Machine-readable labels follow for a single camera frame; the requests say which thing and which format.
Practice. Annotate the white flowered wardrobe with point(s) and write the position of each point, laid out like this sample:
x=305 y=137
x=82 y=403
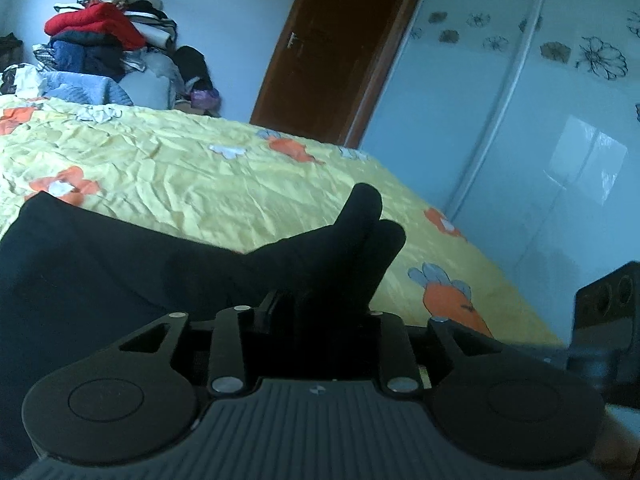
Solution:
x=525 y=135

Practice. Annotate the brown wooden door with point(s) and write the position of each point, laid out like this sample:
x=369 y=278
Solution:
x=330 y=45

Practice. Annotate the black bag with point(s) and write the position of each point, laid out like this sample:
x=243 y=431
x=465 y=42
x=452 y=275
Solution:
x=10 y=50

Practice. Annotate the white and black garment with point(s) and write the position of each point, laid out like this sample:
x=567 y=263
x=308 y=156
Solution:
x=22 y=80

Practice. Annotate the purple bag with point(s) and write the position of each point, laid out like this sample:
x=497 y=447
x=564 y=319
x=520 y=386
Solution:
x=206 y=99

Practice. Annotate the yellow floral bed sheet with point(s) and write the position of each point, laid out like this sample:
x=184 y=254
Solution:
x=200 y=160

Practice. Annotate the blue quilted blanket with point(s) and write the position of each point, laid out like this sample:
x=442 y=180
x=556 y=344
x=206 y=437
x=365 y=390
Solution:
x=80 y=90

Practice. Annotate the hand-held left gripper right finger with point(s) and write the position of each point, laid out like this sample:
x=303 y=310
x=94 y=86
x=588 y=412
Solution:
x=395 y=355

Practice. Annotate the pile of clothes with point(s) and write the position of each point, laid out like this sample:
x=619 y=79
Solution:
x=100 y=25

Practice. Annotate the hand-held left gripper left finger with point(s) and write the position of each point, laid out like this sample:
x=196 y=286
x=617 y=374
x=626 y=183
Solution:
x=230 y=350

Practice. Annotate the black pants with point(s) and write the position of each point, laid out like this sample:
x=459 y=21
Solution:
x=100 y=270

